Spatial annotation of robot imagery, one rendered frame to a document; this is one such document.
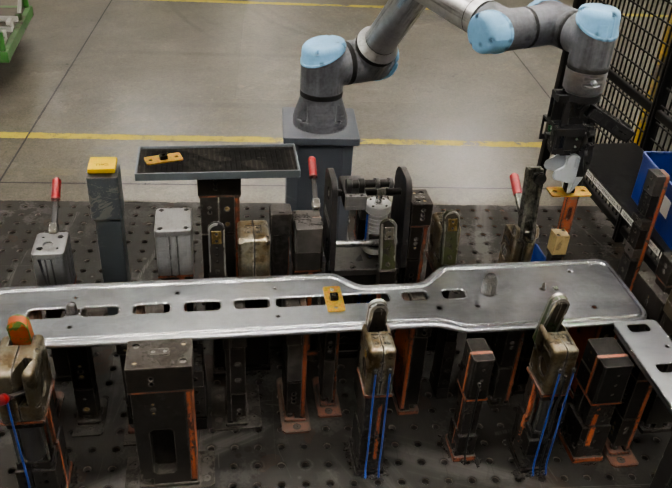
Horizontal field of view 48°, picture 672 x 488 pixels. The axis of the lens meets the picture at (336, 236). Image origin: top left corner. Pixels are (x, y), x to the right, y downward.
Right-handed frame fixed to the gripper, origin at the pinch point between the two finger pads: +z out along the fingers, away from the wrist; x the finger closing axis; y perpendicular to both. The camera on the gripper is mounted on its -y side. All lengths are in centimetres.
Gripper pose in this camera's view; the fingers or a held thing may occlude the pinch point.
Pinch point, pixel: (570, 184)
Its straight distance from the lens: 159.3
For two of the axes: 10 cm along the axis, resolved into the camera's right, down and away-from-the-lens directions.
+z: -0.4, 8.4, 5.4
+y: -9.9, 0.4, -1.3
